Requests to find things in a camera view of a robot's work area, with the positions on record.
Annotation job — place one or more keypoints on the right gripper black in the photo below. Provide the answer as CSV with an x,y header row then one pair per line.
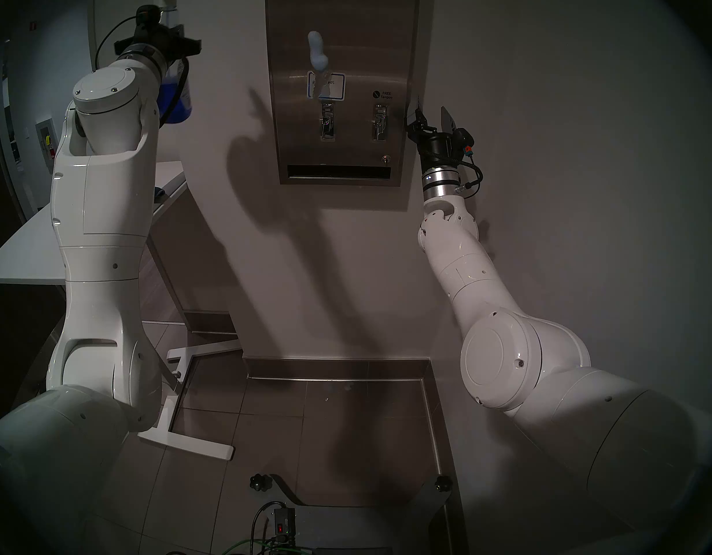
x,y
440,152

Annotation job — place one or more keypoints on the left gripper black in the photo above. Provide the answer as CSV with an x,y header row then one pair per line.
x,y
156,42

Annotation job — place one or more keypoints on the blue cleaner spray bottle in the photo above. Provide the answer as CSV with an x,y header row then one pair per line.
x,y
176,103

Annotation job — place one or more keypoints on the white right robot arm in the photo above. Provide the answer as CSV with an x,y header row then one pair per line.
x,y
506,351

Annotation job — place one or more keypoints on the robot base metal plate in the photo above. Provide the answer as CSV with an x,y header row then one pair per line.
x,y
356,528

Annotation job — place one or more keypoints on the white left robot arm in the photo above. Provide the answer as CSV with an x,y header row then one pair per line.
x,y
101,213

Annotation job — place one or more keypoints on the white cleaner foam blob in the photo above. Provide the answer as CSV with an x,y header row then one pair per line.
x,y
318,51

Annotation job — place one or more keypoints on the free tampon sticker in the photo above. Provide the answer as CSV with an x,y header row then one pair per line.
x,y
383,95

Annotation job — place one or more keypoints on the blue bordered white label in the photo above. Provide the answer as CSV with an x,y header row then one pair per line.
x,y
336,88

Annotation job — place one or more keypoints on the white table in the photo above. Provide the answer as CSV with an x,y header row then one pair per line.
x,y
20,253

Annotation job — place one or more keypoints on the black star knob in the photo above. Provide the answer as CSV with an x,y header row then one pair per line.
x,y
443,483
260,482

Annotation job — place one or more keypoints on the black electronics box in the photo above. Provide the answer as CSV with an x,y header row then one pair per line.
x,y
283,525

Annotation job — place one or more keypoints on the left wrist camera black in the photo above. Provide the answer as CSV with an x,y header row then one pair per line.
x,y
148,16

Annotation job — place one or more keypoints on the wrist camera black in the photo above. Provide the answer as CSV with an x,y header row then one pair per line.
x,y
148,16
465,139

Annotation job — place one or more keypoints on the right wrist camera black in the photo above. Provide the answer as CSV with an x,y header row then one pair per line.
x,y
465,139

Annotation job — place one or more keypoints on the stainless steel wall dispenser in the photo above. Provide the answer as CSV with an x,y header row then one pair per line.
x,y
344,16

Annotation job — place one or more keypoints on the fire extinguisher wall cabinet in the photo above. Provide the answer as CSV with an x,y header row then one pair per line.
x,y
43,137

